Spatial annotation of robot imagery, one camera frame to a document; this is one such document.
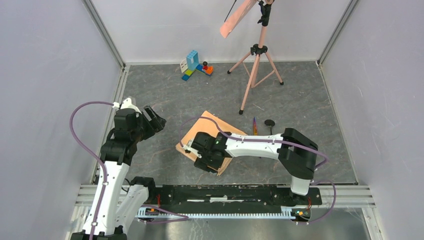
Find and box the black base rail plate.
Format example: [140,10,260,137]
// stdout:
[145,184,323,214]

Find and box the peach cloth napkin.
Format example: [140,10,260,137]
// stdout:
[175,111,247,176]

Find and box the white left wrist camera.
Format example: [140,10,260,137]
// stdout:
[112,96,142,114]

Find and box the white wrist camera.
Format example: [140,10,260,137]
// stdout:
[182,139,202,159]
[112,96,142,114]

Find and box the colourful toy brick structure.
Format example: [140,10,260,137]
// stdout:
[179,50,214,81]

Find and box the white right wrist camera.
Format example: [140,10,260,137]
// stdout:
[182,139,202,159]

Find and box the aluminium frame rail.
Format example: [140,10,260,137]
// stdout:
[64,184,377,240]

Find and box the pink panel on tripod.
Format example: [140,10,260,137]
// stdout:
[219,0,257,38]

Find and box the iridescent rainbow knife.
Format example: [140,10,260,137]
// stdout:
[252,116,258,136]

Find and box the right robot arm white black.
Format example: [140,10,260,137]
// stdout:
[183,128,318,204]

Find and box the pink tripod stand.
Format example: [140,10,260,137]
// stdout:
[225,0,284,115]

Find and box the black utensil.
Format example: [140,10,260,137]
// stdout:
[264,119,276,135]

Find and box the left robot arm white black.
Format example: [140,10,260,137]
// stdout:
[70,104,166,240]

